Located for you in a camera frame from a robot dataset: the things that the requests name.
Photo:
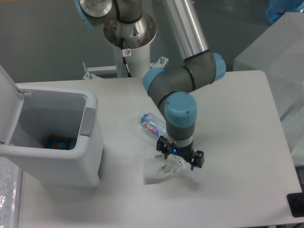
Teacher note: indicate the black device at edge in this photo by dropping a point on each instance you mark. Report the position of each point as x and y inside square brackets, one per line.
[296, 204]

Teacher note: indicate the white trash can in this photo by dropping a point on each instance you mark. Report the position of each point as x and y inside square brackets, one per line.
[51, 133]

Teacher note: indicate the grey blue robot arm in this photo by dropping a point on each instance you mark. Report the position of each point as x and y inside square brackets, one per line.
[127, 27]

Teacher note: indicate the clear plastic water bottle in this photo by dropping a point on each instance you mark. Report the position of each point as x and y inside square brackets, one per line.
[153, 124]

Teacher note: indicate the blue yellow snack packet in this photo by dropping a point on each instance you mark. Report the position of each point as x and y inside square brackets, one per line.
[60, 142]

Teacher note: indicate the white plastic wrapper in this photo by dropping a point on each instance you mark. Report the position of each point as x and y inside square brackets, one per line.
[158, 169]

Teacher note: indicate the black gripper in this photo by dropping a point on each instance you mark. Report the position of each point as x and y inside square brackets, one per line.
[194, 158]

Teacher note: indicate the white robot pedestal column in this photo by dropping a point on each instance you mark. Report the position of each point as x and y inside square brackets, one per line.
[137, 59]

